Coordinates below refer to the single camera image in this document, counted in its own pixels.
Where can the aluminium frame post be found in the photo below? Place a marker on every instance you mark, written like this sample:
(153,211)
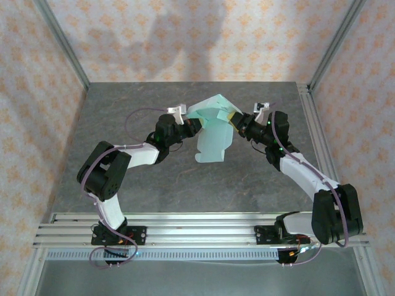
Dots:
(61,40)
(336,40)

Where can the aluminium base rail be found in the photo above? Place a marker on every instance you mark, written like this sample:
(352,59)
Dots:
(200,234)

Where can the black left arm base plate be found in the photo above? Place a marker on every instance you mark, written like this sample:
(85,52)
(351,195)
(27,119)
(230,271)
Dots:
(140,235)

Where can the aluminium side rail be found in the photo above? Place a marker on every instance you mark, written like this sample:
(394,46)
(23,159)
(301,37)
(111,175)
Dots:
(311,123)

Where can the grey metal lower shelf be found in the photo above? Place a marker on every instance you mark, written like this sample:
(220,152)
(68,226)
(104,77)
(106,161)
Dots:
(200,280)

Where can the aluminium frame leg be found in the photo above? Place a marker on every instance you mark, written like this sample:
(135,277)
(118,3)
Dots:
(367,274)
(31,274)

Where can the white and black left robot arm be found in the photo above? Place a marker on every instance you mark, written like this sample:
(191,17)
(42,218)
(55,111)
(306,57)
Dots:
(140,155)

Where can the light blue paper box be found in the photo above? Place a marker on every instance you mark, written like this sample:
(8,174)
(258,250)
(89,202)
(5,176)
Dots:
(213,142)

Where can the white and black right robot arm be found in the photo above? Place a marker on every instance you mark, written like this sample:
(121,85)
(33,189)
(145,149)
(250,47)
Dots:
(302,175)

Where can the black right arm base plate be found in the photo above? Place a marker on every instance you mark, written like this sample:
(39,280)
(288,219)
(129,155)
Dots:
(262,235)

